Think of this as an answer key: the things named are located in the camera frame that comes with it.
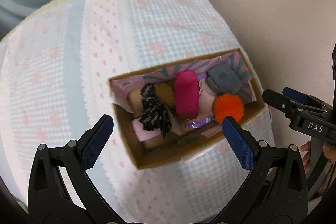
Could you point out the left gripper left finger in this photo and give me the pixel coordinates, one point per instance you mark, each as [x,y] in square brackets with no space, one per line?
[60,191]

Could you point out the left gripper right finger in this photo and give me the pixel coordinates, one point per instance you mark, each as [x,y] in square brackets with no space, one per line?
[275,190]

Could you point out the magenta felt pouch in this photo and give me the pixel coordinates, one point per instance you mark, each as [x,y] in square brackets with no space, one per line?
[186,90]

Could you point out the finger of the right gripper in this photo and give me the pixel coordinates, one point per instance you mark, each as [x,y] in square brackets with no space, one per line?
[282,103]
[302,98]

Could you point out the pink cloth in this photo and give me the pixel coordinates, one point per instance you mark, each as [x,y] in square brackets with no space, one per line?
[141,134]

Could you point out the pastel checkered bed blanket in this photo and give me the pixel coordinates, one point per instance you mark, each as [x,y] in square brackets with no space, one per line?
[155,32]

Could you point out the brown plush mushroom toy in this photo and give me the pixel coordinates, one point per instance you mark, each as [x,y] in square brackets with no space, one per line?
[163,91]

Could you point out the purple plastic packet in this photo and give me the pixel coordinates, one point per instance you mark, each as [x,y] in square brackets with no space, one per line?
[198,123]

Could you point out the grey sock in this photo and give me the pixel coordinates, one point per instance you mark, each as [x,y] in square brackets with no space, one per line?
[222,79]

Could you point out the person's right hand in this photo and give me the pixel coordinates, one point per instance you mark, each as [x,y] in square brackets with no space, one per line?
[329,152]

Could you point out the black patterned scrunchie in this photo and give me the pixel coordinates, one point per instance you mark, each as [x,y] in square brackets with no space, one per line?
[155,114]

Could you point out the light pink sock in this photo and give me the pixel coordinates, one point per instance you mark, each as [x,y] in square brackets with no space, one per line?
[206,100]

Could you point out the orange plush carrot toy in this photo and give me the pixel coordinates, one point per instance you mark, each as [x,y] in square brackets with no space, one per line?
[228,105]

